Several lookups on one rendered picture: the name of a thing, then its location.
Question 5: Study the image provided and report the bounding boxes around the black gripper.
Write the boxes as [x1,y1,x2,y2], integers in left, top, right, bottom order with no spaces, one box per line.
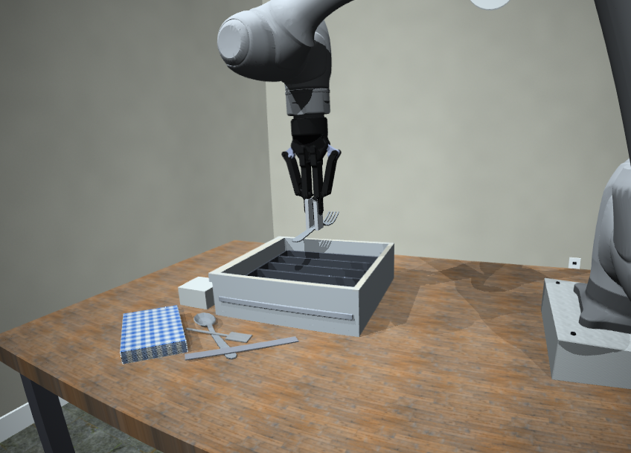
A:
[281,117,342,231]

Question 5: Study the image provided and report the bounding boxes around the blue checked towel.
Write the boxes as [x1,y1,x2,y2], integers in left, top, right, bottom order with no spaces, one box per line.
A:
[120,305,188,364]

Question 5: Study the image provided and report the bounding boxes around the silver fork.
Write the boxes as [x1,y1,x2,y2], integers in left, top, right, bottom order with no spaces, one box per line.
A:
[292,211,339,242]

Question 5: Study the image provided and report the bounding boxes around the grey spoon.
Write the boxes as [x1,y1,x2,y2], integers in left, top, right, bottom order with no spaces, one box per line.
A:
[193,312,237,360]

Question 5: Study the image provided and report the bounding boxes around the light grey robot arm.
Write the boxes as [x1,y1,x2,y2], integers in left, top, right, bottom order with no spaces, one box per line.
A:
[217,0,631,334]

